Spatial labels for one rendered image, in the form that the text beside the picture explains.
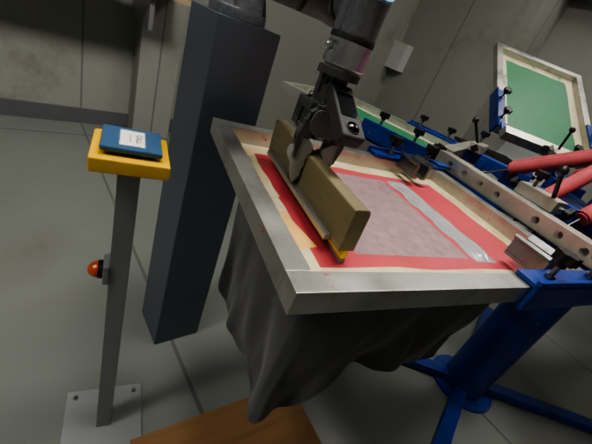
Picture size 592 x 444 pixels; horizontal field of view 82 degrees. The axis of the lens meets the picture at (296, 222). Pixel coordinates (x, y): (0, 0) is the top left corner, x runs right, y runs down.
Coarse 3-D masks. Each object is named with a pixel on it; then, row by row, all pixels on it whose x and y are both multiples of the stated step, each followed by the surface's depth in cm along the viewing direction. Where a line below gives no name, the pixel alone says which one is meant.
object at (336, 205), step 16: (288, 128) 72; (272, 144) 78; (288, 144) 70; (288, 160) 70; (320, 160) 61; (304, 176) 63; (320, 176) 58; (336, 176) 57; (304, 192) 63; (320, 192) 57; (336, 192) 53; (352, 192) 54; (320, 208) 57; (336, 208) 53; (352, 208) 49; (336, 224) 52; (352, 224) 49; (336, 240) 52; (352, 240) 52
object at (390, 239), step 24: (384, 216) 76; (408, 216) 81; (312, 240) 57; (360, 240) 62; (384, 240) 66; (408, 240) 69; (432, 240) 73; (480, 240) 83; (336, 264) 53; (360, 264) 55; (384, 264) 58; (408, 264) 61; (432, 264) 64; (456, 264) 67; (480, 264) 71; (504, 264) 76
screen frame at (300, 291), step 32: (224, 128) 78; (256, 128) 86; (224, 160) 70; (352, 160) 100; (384, 160) 104; (256, 192) 56; (448, 192) 109; (256, 224) 51; (512, 224) 91; (288, 256) 44; (288, 288) 40; (320, 288) 41; (352, 288) 43; (384, 288) 45; (416, 288) 48; (448, 288) 51; (480, 288) 55; (512, 288) 59
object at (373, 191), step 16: (272, 176) 73; (352, 176) 91; (368, 176) 96; (288, 192) 69; (368, 192) 85; (384, 192) 89; (416, 192) 99; (432, 192) 104; (384, 208) 80; (400, 208) 83; (416, 208) 87; (448, 208) 96
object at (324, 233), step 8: (272, 152) 76; (272, 160) 74; (280, 160) 73; (280, 168) 70; (288, 176) 67; (288, 184) 66; (296, 184) 65; (296, 192) 63; (304, 200) 61; (304, 208) 59; (312, 208) 59; (312, 216) 57; (320, 224) 55; (320, 232) 54; (328, 232) 54
